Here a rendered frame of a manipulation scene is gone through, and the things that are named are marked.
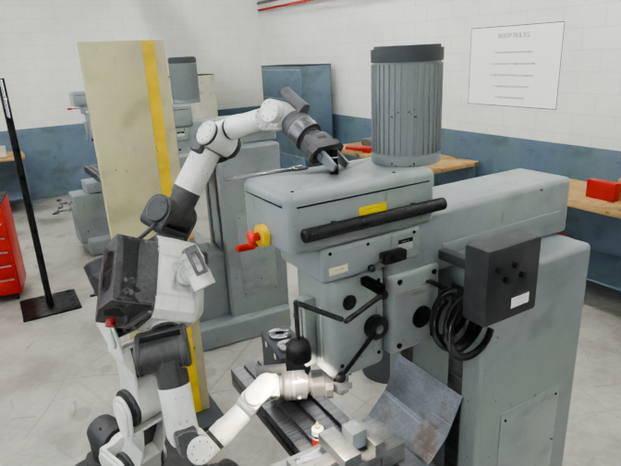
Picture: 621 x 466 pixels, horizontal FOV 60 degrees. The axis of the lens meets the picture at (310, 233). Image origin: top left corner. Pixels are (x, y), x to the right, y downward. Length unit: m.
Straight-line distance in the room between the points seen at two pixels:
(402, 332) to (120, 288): 0.81
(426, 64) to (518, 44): 4.92
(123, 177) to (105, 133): 0.24
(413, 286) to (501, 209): 0.40
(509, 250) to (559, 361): 0.76
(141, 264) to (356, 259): 0.62
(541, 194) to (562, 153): 4.18
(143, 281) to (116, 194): 1.49
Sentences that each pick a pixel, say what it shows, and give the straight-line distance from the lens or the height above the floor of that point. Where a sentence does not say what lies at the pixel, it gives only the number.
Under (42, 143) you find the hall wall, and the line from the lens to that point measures 10.29.
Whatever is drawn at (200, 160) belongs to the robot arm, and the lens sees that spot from 1.71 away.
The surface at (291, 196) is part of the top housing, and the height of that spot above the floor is 1.88.
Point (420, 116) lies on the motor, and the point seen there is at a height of 2.03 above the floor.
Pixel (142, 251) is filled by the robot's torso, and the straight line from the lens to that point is 1.63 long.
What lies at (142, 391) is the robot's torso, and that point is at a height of 1.09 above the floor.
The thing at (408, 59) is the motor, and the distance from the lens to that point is 1.48.
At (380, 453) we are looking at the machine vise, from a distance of 1.79.
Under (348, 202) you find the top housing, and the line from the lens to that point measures 1.35.
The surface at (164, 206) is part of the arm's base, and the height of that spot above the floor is 1.78.
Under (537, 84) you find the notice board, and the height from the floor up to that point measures 1.77.
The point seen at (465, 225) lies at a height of 1.69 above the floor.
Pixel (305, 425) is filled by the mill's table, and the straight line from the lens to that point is 2.01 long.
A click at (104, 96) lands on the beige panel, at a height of 2.04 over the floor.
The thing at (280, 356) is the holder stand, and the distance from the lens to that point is 2.03.
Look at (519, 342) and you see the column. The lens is 1.87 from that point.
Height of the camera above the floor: 2.21
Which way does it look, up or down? 19 degrees down
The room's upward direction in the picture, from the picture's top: 3 degrees counter-clockwise
